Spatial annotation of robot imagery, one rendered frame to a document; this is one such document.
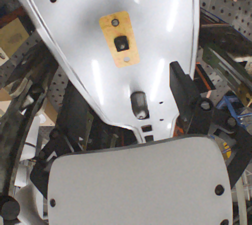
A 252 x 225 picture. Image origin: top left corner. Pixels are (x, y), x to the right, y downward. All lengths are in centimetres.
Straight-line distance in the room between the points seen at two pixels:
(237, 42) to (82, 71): 28
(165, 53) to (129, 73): 7
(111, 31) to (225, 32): 22
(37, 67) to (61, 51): 5
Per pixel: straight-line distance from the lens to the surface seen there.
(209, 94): 36
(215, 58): 24
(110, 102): 27
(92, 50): 19
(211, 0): 59
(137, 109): 23
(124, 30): 17
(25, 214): 58
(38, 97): 20
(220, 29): 31
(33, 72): 21
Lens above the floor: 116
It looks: 38 degrees down
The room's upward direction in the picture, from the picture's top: 175 degrees clockwise
